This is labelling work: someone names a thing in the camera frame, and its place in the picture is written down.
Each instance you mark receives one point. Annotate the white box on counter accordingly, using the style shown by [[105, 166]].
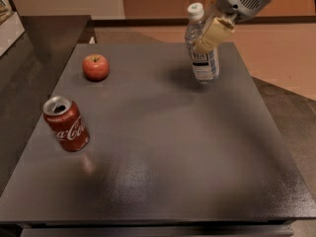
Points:
[[11, 27]]

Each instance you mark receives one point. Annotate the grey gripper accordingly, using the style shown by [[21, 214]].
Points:
[[242, 2]]

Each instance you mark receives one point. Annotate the clear plastic tea bottle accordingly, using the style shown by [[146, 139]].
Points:
[[205, 65]]

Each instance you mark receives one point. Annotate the red apple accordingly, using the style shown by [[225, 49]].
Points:
[[95, 67]]

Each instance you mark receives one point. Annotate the red Coca-Cola can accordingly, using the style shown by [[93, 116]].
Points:
[[63, 117]]

